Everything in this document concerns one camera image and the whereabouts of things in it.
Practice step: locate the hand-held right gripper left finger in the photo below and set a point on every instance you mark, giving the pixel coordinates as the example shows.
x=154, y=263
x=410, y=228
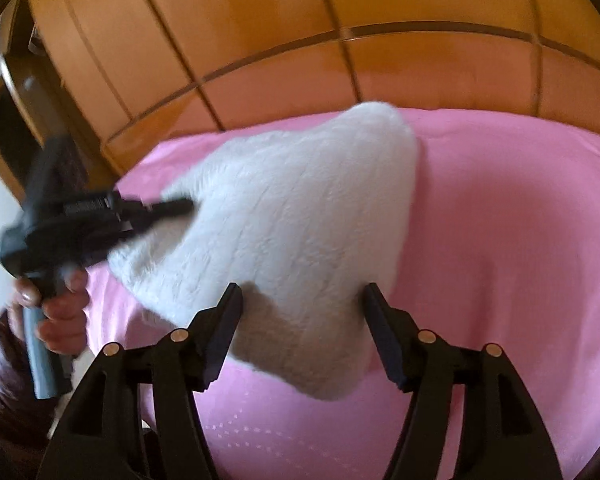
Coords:
x=224, y=340

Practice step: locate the person's left hand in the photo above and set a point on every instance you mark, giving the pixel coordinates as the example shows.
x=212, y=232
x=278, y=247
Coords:
x=67, y=310

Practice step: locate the person's left forearm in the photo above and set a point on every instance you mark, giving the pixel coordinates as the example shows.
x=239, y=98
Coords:
x=7, y=390

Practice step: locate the orange wooden headboard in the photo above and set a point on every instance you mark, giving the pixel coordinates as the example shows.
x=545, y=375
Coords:
x=305, y=50

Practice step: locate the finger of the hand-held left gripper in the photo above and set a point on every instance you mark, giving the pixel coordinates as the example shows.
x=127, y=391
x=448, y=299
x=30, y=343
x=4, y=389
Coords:
x=160, y=207

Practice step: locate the white knit sweater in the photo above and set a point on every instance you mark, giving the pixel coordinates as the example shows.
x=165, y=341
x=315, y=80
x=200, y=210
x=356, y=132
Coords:
x=300, y=240

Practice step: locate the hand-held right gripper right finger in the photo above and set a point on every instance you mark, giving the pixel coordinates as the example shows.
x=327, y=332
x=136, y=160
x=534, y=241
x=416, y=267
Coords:
x=384, y=340

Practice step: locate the pink bed sheet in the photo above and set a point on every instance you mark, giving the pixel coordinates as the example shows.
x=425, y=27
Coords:
x=505, y=285

